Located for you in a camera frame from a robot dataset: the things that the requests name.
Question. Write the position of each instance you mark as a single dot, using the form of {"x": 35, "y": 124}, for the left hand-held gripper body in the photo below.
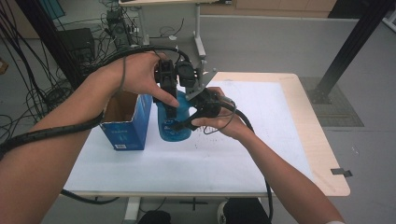
{"x": 166, "y": 74}

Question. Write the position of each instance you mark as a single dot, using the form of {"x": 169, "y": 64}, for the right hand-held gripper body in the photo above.
{"x": 207, "y": 104}

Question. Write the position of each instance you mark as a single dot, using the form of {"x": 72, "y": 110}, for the blue bottle with white cap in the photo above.
{"x": 174, "y": 135}

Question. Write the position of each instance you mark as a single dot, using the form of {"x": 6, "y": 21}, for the person's left hand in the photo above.
{"x": 140, "y": 74}

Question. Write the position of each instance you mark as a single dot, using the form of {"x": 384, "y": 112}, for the person's right hand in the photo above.
{"x": 232, "y": 124}

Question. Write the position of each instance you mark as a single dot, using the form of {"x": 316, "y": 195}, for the open blue cardboard box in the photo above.
{"x": 134, "y": 130}

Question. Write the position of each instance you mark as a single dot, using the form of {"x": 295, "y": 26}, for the white table mat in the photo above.
{"x": 202, "y": 165}

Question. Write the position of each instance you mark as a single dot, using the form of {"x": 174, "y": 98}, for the white background desk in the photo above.
{"x": 199, "y": 40}

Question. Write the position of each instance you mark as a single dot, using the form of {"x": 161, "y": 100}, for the grey computer tower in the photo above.
{"x": 117, "y": 29}

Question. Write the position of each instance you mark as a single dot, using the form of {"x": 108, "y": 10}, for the black computer case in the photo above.
{"x": 77, "y": 43}

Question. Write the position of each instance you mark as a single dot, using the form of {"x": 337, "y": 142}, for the person's left leg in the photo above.
{"x": 155, "y": 217}

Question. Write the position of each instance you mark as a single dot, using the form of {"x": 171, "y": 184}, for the person's leg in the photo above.
{"x": 244, "y": 213}
{"x": 155, "y": 217}

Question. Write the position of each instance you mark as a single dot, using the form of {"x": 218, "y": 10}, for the white table leg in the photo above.
{"x": 132, "y": 210}

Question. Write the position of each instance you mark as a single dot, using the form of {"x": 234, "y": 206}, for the person's right leg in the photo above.
{"x": 244, "y": 213}

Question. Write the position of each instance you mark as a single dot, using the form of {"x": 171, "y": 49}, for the wooden cabinet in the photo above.
{"x": 280, "y": 6}

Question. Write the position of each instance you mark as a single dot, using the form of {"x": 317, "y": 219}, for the black tape piece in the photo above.
{"x": 341, "y": 172}

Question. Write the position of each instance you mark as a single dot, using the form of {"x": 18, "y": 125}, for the black metal frame post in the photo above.
{"x": 49, "y": 40}
{"x": 351, "y": 43}

